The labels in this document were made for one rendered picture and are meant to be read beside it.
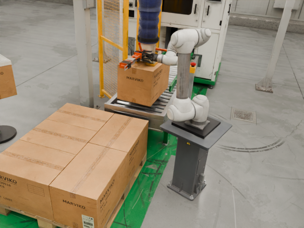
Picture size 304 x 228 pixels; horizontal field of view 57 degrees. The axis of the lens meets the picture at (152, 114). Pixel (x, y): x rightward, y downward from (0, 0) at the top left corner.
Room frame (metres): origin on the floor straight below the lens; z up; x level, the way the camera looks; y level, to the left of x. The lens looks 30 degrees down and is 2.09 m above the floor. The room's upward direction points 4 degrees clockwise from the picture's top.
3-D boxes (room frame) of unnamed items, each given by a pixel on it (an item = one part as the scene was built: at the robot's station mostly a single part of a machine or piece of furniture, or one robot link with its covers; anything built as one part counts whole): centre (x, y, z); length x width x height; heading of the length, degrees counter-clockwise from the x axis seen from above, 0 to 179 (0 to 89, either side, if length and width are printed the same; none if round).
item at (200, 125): (2.22, -0.43, 0.80); 0.22 x 0.18 x 0.06; 149
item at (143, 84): (2.98, 0.11, 0.87); 0.60 x 0.40 x 0.40; 161
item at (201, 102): (2.20, -0.41, 0.94); 0.18 x 0.16 x 0.22; 119
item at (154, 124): (2.67, 0.20, 0.47); 0.70 x 0.03 x 0.15; 74
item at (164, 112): (3.72, -0.42, 0.50); 2.31 x 0.05 x 0.19; 164
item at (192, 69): (3.10, -0.43, 0.50); 0.07 x 0.07 x 1.00; 74
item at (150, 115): (2.68, 0.20, 0.58); 0.70 x 0.03 x 0.06; 74
